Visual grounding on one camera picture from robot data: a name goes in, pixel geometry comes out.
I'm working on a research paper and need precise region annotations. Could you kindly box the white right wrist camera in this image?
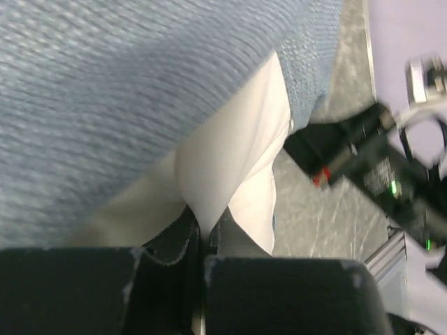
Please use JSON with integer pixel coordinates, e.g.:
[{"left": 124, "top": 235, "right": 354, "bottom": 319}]
[{"left": 389, "top": 57, "right": 446, "bottom": 174}]

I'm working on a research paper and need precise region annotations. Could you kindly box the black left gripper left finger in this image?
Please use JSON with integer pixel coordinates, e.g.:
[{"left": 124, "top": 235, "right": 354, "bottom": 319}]
[{"left": 1, "top": 209, "right": 200, "bottom": 334}]

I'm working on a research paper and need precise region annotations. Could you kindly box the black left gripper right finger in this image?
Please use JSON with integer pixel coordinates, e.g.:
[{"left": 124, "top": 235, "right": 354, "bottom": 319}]
[{"left": 204, "top": 209, "right": 393, "bottom": 334}]

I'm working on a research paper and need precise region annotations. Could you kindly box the white pillow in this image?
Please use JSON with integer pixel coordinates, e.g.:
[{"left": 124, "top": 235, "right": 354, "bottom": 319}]
[{"left": 62, "top": 50, "right": 294, "bottom": 255}]

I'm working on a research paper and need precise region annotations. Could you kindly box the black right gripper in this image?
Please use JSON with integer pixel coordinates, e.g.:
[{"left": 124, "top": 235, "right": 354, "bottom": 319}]
[{"left": 284, "top": 103, "right": 446, "bottom": 248}]

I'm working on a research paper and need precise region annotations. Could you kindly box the striped blue beige pillowcase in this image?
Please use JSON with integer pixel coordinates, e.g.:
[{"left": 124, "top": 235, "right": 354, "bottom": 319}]
[{"left": 1, "top": 1, "right": 342, "bottom": 247}]

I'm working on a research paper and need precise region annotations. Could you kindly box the aluminium right side rail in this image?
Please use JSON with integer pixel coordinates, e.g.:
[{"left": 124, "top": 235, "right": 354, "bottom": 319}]
[{"left": 361, "top": 0, "right": 409, "bottom": 315}]

